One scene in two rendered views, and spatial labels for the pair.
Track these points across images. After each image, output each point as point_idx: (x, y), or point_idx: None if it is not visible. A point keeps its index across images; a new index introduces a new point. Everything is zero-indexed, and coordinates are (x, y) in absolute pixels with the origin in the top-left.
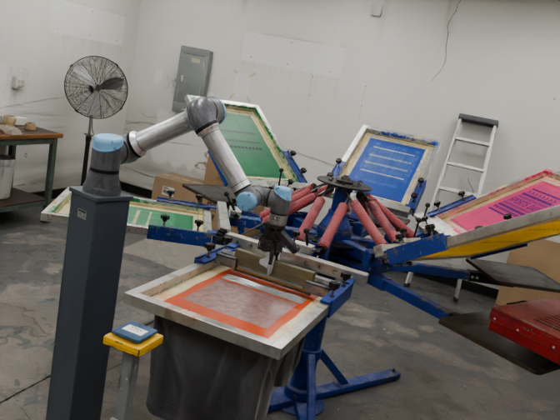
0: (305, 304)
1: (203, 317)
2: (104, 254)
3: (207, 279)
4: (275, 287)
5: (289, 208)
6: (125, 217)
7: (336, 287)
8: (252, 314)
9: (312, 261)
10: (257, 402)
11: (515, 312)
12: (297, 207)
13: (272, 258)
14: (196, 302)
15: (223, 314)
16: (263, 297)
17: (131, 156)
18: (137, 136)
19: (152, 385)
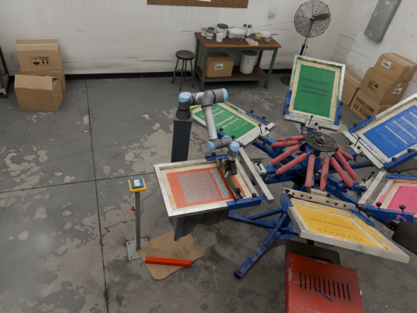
0: (224, 199)
1: (163, 188)
2: (180, 140)
3: (201, 168)
4: (226, 184)
5: (284, 143)
6: (189, 128)
7: (235, 200)
8: (192, 194)
9: (255, 179)
10: (177, 226)
11: (296, 263)
12: (288, 145)
13: (226, 172)
14: (179, 178)
15: (180, 189)
16: (211, 187)
17: (196, 104)
18: (198, 96)
19: None
